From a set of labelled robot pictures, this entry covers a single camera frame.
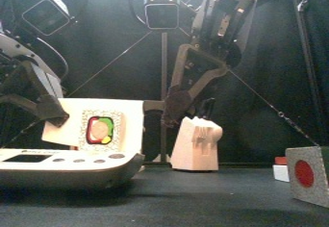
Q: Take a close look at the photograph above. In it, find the toy sushi roll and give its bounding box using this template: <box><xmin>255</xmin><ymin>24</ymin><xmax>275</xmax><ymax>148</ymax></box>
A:
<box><xmin>78</xmin><ymin>109</ymin><xmax>126</xmax><ymax>153</ymax></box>

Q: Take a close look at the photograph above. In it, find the small red and white sushi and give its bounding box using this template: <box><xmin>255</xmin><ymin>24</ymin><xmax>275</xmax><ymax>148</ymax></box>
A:
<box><xmin>273</xmin><ymin>156</ymin><xmax>291</xmax><ymax>183</ymax></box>

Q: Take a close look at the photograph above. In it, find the sushi slice with red centre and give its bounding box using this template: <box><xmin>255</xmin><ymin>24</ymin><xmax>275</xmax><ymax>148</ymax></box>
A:
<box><xmin>284</xmin><ymin>145</ymin><xmax>329</xmax><ymax>209</ymax></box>

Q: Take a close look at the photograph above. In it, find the white box with red base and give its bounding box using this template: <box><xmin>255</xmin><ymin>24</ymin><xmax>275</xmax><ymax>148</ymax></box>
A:
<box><xmin>42</xmin><ymin>97</ymin><xmax>146</xmax><ymax>157</ymax></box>

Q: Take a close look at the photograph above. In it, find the white toy knife block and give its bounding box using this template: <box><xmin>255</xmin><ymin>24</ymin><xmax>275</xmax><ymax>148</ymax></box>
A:
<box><xmin>170</xmin><ymin>115</ymin><xmax>225</xmax><ymax>172</ymax></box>

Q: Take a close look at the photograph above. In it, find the grey frame clamp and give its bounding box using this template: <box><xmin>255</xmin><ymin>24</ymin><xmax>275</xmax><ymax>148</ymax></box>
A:
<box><xmin>144</xmin><ymin>99</ymin><xmax>168</xmax><ymax>113</ymax></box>

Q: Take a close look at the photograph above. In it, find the black handled toy knife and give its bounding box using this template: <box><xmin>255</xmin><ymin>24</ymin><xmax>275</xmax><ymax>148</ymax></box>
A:
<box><xmin>200</xmin><ymin>97</ymin><xmax>217</xmax><ymax>121</ymax></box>

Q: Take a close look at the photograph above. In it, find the black vertical frame post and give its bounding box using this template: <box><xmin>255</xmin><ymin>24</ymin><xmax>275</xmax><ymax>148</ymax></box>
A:
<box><xmin>160</xmin><ymin>31</ymin><xmax>170</xmax><ymax>164</ymax></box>

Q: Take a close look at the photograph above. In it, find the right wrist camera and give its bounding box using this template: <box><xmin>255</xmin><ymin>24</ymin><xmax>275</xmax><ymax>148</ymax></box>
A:
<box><xmin>144</xmin><ymin>0</ymin><xmax>181</xmax><ymax>31</ymax></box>

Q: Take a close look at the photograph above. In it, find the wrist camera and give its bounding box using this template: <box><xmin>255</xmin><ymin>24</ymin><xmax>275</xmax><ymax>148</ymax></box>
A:
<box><xmin>19</xmin><ymin>0</ymin><xmax>75</xmax><ymax>37</ymax></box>
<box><xmin>144</xmin><ymin>0</ymin><xmax>181</xmax><ymax>31</ymax></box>

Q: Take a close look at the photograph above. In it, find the thin diagonal cord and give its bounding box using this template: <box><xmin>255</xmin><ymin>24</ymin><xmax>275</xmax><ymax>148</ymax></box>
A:
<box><xmin>67</xmin><ymin>0</ymin><xmax>215</xmax><ymax>98</ymax></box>
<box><xmin>229</xmin><ymin>69</ymin><xmax>322</xmax><ymax>147</ymax></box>

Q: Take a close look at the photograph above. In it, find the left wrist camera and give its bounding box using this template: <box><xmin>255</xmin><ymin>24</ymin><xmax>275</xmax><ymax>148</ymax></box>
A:
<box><xmin>19</xmin><ymin>0</ymin><xmax>75</xmax><ymax>37</ymax></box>

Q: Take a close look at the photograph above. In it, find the black slanted frame post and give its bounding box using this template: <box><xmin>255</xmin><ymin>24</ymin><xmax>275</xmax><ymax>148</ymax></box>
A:
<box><xmin>291</xmin><ymin>0</ymin><xmax>329</xmax><ymax>139</ymax></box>

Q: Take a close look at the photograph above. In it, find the black camera cable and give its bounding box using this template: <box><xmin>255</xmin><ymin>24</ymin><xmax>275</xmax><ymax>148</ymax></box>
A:
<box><xmin>128</xmin><ymin>0</ymin><xmax>152</xmax><ymax>27</ymax></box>

